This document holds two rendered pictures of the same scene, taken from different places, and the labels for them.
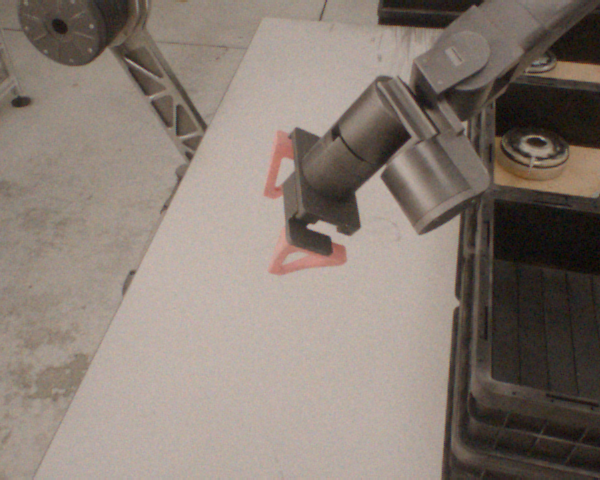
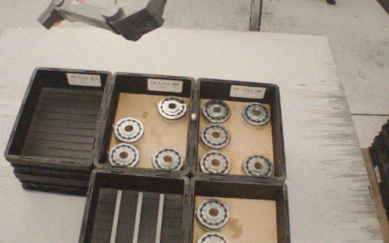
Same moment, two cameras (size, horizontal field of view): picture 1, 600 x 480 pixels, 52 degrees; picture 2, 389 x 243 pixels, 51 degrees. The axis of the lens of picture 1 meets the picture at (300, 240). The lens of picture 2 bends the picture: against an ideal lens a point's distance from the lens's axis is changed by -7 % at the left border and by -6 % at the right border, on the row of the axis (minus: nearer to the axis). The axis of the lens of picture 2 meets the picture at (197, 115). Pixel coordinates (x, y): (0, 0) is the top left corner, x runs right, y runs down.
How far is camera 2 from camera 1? 1.61 m
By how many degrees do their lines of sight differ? 48
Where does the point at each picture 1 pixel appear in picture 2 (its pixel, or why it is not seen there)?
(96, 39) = not seen: outside the picture
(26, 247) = not seen: hidden behind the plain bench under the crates
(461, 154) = (47, 16)
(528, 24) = (64, 7)
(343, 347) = not seen: hidden behind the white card
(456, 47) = not seen: outside the picture
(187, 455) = (60, 52)
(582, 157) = (178, 131)
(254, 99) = (243, 41)
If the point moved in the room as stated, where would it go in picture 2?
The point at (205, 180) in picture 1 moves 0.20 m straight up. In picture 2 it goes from (178, 35) to (180, 1)
